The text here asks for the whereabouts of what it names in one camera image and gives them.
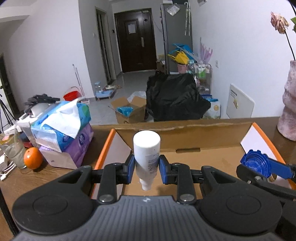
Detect grey refrigerator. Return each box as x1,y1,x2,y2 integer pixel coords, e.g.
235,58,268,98
161,1,193,74

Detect purple tissue pack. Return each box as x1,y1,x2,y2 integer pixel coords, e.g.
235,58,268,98
40,124,94,169

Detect black cloth covered chair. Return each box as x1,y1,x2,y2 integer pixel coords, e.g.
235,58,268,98
146,71,211,121

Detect wire storage cart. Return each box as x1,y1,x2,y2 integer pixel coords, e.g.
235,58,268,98
187,60,212,95

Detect dark entrance door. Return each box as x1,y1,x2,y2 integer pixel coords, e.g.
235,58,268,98
114,9,157,73

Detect white board on wall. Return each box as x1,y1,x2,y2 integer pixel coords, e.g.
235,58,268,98
226,84,255,118

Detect white tube bottle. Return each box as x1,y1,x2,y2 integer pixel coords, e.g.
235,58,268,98
133,131,161,191

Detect open cardboard box floor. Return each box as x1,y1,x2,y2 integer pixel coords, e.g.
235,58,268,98
110,96,146,124

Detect pink ceramic vase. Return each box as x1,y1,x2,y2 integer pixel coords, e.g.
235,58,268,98
277,60,296,141

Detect white charger with cable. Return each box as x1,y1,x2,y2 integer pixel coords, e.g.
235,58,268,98
0,154,16,181

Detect blue tissue pack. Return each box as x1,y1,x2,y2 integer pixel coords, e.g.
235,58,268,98
31,98,91,152

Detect clear glass cup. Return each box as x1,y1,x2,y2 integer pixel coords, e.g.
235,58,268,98
1,135,26,169

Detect dried pink roses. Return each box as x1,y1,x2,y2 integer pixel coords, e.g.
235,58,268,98
270,12,295,61

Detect camera tripod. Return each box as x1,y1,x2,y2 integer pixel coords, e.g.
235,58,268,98
0,99,16,133

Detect red bucket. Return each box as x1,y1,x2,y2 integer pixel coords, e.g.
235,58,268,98
63,86,82,101

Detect black device on container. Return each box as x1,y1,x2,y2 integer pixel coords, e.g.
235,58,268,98
24,94,60,107

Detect red cardboard box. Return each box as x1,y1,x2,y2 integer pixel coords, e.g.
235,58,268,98
91,116,296,200

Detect orange fruit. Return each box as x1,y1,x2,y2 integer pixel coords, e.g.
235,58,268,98
23,147,44,170

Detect blue gear lid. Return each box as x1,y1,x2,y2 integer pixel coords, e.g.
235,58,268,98
240,150,272,178

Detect clear food container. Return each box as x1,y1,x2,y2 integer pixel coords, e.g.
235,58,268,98
16,103,50,147

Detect yellow blue bags pile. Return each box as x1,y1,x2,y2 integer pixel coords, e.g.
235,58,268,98
167,44,198,65

